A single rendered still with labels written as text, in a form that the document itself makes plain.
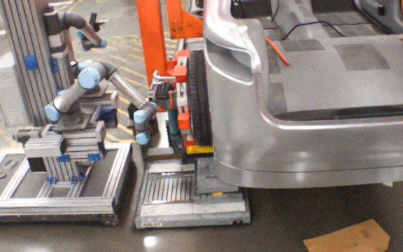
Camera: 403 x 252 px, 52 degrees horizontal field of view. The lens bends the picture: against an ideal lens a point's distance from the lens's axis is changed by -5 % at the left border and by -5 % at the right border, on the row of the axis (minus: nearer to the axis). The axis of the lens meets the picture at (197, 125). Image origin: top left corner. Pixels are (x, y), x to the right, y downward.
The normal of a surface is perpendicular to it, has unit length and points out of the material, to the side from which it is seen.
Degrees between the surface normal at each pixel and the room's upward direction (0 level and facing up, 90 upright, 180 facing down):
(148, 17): 90
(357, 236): 2
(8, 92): 90
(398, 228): 0
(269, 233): 0
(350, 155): 108
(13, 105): 90
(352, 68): 20
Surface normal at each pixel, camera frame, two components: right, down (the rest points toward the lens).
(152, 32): -0.03, 0.49
